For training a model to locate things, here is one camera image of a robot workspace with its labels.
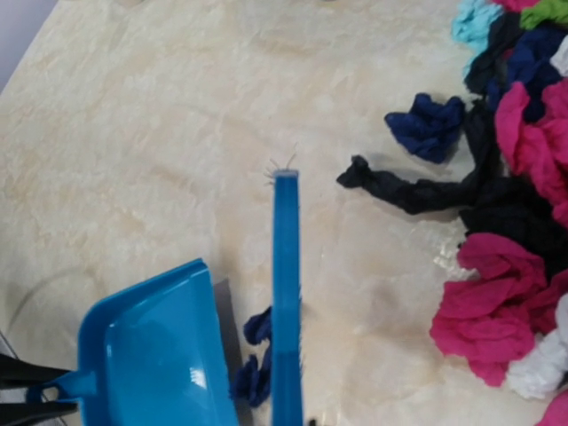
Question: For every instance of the small navy paper scrap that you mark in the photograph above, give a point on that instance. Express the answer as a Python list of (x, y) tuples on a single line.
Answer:
[(252, 382)]

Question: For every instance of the white paper scrap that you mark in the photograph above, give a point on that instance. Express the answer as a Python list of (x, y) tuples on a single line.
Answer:
[(542, 370)]

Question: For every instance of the long black paper strip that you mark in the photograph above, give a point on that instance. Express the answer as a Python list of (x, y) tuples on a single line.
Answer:
[(425, 195)]

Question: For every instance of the blue hand brush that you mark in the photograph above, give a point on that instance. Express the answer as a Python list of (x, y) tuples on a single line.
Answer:
[(286, 381)]

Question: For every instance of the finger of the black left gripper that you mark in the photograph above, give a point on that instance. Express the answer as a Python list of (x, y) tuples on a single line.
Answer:
[(34, 413), (16, 371)]

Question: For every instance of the blue plastic dustpan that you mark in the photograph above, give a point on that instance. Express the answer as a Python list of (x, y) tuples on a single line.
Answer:
[(151, 354)]

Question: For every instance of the light blue paper scrap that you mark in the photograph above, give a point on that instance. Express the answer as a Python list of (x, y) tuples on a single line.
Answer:
[(471, 26)]

